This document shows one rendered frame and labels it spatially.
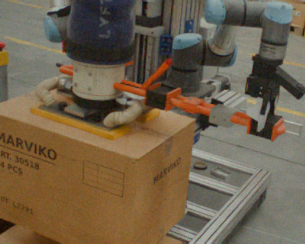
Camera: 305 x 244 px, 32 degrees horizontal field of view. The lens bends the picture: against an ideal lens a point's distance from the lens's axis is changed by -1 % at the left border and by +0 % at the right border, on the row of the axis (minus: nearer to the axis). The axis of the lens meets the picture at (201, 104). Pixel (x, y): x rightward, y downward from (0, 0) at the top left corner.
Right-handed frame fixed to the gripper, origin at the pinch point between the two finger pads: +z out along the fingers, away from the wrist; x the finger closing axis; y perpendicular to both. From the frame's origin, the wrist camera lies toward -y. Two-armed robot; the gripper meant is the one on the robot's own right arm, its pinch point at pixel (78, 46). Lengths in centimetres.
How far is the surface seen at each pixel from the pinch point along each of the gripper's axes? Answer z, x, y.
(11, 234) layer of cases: 66, -39, 1
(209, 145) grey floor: 120, 194, -20
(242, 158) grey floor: 120, 189, 10
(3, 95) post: 43, 23, -66
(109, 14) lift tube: -23, -33, 37
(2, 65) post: 27, 23, -65
